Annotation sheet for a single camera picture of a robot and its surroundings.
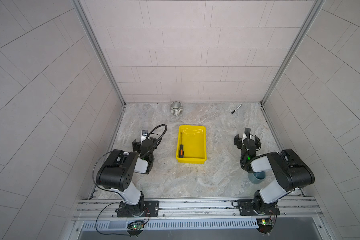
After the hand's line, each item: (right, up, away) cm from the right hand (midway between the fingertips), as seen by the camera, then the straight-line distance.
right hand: (245, 133), depth 93 cm
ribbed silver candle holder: (-45, +16, +12) cm, 49 cm away
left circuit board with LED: (-59, -36, -29) cm, 75 cm away
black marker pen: (+1, +16, +20) cm, 25 cm away
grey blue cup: (+1, -22, -14) cm, 26 cm away
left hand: (-62, -1, 0) cm, 62 cm away
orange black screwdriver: (-40, -9, -4) cm, 42 cm away
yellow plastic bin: (-32, -4, +1) cm, 33 cm away
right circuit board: (-1, -39, -25) cm, 46 cm away
